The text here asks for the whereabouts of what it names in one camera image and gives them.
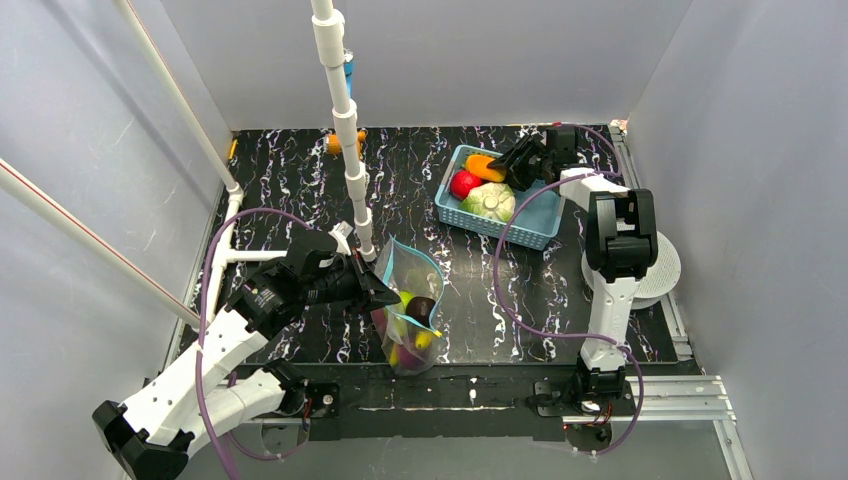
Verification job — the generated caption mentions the orange clamp on pipe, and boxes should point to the orange clamp on pipe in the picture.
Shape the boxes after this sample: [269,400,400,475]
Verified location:
[326,129,368,157]

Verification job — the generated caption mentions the green toy pear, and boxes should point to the green toy pear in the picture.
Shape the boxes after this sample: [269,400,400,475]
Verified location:
[390,290,415,317]

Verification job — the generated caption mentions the dark brown toy plum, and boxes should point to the dark brown toy plum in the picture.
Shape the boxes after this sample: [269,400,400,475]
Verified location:
[407,296,436,328]

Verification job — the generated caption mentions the clear zip top bag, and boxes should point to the clear zip top bag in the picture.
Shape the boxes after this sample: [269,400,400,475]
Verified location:
[372,238,445,376]

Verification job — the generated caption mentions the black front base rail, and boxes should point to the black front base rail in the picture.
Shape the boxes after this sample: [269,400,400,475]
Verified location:
[298,363,574,441]

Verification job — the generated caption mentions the green white toy cabbage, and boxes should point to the green white toy cabbage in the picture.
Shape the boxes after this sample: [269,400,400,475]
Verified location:
[459,183,516,223]

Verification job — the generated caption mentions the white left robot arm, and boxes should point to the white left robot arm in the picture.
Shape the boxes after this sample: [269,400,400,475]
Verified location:
[92,230,400,479]

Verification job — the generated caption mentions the yellow toy banana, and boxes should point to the yellow toy banana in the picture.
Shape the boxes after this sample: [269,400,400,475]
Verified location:
[412,330,437,353]

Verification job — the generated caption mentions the orange toy mango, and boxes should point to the orange toy mango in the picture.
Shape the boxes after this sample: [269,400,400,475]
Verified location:
[464,154,506,183]

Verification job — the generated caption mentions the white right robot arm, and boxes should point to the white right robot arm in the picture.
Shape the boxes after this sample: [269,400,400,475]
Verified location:
[488,125,659,408]

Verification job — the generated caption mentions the red toy apple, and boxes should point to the red toy apple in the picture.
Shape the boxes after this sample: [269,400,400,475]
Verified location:
[449,170,484,201]

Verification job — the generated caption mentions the blue clip on pipe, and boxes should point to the blue clip on pipe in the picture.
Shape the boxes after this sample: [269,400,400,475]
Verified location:
[343,55,354,96]

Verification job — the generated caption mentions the white pvc pipe frame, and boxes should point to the white pvc pipe frame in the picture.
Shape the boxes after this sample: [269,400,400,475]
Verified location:
[0,0,379,326]

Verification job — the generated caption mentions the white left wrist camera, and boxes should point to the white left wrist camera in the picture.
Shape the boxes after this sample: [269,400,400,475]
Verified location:
[329,221,353,256]

